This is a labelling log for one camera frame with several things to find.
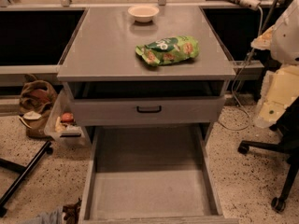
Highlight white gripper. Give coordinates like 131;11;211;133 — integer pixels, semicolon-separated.
250;0;299;128

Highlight green rice chip bag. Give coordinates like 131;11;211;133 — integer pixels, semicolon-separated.
135;35;199;66

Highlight grey drawer cabinet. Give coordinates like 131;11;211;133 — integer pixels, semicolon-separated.
58;6;235;134

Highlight open lower grey drawer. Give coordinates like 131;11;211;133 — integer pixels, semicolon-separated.
78;125;239;224

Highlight closed upper grey drawer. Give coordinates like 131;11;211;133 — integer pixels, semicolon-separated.
70;97;225;126

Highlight brown cloth bag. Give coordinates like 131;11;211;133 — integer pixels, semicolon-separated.
19;74;58;139

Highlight black office chair base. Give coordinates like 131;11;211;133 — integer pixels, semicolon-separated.
237;96;299;214

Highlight white bowl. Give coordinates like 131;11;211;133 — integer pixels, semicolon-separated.
128;5;159;23

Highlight red apple in bin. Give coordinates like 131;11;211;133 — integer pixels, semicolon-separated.
61;112;74;123

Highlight clear plastic storage bin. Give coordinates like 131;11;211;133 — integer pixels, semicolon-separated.
44;90;85;146

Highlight black metal stand legs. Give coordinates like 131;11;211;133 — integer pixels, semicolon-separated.
0;141;53;217

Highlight grey hanging cable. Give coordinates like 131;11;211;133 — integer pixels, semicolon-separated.
218;0;286;133

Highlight black drawer handle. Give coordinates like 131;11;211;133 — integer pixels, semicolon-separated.
136;105;162;114

